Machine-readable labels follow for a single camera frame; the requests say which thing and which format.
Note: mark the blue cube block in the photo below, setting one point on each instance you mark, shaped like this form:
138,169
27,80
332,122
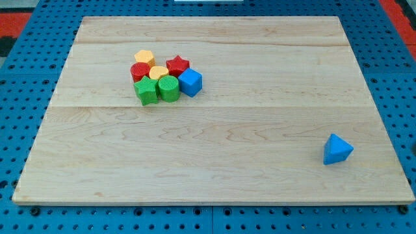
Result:
190,82

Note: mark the blue triangle block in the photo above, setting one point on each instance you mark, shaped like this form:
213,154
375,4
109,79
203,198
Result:
336,150

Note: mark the green cylinder block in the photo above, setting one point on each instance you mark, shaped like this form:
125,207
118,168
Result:
169,88

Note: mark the red star block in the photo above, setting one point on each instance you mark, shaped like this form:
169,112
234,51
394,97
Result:
177,66

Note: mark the green star block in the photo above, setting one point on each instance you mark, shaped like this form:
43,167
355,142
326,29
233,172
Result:
147,91

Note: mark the yellow heart block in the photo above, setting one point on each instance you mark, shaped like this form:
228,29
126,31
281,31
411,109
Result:
157,72

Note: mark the wooden board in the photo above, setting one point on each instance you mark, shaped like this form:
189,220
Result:
274,90

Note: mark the red cylinder block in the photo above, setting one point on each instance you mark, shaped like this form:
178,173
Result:
138,70

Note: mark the yellow hexagon block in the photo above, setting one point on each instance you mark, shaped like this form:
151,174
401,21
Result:
145,56

